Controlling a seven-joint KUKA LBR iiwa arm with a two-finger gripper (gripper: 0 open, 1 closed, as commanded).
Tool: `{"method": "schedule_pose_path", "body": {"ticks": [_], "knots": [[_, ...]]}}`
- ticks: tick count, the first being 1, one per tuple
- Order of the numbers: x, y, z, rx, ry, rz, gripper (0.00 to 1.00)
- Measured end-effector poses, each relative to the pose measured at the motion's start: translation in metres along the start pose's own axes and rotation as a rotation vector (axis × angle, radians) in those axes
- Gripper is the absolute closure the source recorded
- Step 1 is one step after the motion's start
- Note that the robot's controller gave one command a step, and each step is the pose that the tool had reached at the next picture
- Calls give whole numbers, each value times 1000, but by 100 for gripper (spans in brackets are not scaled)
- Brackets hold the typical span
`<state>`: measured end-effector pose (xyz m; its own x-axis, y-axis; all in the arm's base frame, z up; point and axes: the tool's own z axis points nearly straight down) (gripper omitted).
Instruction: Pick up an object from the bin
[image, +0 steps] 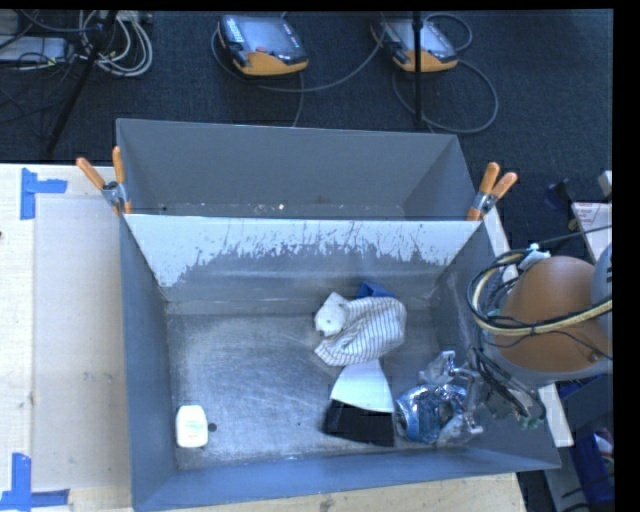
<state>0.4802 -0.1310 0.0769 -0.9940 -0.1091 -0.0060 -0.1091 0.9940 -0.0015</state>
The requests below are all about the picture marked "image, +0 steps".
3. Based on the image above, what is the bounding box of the small white plastic bottle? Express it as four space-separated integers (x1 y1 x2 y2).
175 404 210 449

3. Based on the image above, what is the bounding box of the blue angular block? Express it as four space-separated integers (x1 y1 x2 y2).
355 281 397 302

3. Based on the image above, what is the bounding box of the white striped cloth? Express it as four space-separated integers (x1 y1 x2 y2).
313 291 408 368

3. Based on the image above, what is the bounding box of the grey metal bin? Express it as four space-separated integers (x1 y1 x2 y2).
114 118 563 512

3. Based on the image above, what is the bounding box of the crumpled silver blue packet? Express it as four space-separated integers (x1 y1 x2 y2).
393 349 485 448

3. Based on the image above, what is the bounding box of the black flat box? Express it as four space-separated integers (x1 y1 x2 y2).
321 399 396 448

